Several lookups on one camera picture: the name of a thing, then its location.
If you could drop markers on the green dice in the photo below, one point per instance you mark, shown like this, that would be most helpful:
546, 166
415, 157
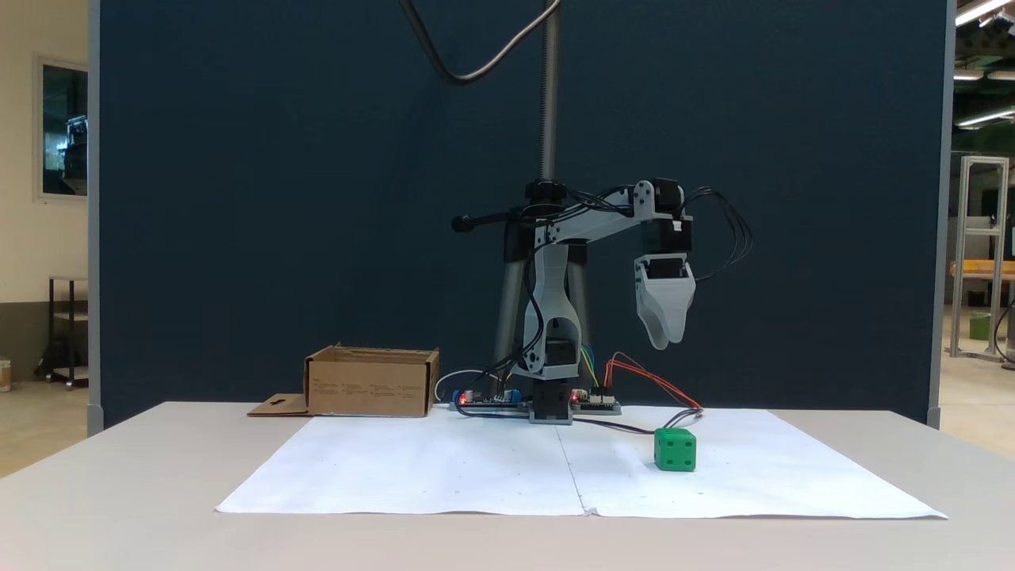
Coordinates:
676, 450

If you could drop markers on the brown cardboard box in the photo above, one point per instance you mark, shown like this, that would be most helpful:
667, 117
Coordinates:
373, 388

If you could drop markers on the fluorescent ceiling light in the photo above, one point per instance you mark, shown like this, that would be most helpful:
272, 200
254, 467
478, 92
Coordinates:
983, 9
983, 119

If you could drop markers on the green waste bin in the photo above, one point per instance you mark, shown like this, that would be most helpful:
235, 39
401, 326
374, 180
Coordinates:
980, 327

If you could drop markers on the dark blue partition panel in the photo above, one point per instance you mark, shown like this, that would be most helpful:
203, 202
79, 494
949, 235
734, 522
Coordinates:
238, 198

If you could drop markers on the grey narrow moving gripper finger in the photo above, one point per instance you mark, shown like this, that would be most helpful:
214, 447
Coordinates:
652, 325

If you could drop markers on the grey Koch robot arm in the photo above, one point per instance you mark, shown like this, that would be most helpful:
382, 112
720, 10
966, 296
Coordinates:
555, 301

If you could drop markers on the wall window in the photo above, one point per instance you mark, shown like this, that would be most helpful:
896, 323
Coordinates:
63, 119

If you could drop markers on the black shelf cart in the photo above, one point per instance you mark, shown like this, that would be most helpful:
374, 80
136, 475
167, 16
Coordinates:
71, 333

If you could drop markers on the blue circuit board red LED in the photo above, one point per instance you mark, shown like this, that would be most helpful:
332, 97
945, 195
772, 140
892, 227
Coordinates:
485, 400

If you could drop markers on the grey ridged fixed gripper finger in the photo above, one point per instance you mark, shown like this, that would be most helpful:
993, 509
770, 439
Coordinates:
672, 305

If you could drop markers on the grey black camera tripod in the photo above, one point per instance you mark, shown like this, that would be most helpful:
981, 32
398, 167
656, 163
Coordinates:
549, 95

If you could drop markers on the orange wooden table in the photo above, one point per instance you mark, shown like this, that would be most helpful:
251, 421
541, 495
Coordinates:
983, 270

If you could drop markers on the aluminium profile frame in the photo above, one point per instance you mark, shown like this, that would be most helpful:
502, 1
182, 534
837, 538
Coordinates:
963, 254

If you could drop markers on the white paper sheet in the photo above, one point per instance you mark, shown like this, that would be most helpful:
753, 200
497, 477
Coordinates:
753, 476
412, 468

